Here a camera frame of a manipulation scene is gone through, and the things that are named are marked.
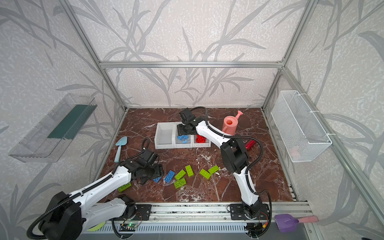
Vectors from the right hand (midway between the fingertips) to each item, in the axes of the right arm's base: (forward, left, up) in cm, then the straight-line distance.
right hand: (181, 126), depth 94 cm
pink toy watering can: (+3, -31, -1) cm, 32 cm away
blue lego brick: (-2, -1, -11) cm, 11 cm away
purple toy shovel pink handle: (-50, -54, -11) cm, 75 cm away
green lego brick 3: (-32, -1, -11) cm, 34 cm away
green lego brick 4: (-26, -15, -11) cm, 32 cm away
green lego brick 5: (-24, -20, -11) cm, 33 cm away
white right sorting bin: (-8, -17, -10) cm, 21 cm away
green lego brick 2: (-25, -5, -10) cm, 27 cm away
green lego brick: (-27, 0, -12) cm, 29 cm away
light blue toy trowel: (-5, +41, -10) cm, 42 cm away
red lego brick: (-5, -12, -7) cm, 15 cm away
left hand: (-25, +10, -7) cm, 28 cm away
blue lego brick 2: (-31, +13, -10) cm, 34 cm away
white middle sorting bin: (-6, +3, -11) cm, 13 cm away
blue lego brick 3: (-28, +6, -10) cm, 31 cm away
